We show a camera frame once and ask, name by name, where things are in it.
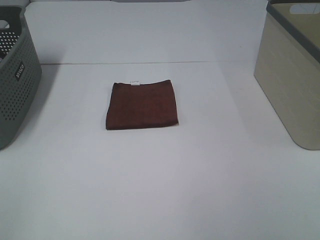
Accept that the grey perforated plastic basket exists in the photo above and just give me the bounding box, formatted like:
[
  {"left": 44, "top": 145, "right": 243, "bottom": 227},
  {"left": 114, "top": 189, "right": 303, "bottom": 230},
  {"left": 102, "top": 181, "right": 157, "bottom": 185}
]
[{"left": 0, "top": 5, "right": 42, "bottom": 149}]

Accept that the beige plastic basket grey rim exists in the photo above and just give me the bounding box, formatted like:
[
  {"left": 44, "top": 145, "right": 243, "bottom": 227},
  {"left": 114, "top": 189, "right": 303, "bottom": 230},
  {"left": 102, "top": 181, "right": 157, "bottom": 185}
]
[{"left": 254, "top": 0, "right": 320, "bottom": 150}]

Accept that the brown towel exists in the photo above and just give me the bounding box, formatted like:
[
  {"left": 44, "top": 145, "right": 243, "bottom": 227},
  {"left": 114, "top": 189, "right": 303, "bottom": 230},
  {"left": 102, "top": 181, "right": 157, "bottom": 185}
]
[{"left": 105, "top": 79, "right": 179, "bottom": 130}]

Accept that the white backboard panel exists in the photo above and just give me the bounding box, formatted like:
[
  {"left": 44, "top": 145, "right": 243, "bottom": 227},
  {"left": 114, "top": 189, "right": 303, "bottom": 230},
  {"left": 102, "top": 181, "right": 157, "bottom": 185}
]
[{"left": 25, "top": 0, "right": 267, "bottom": 65}]

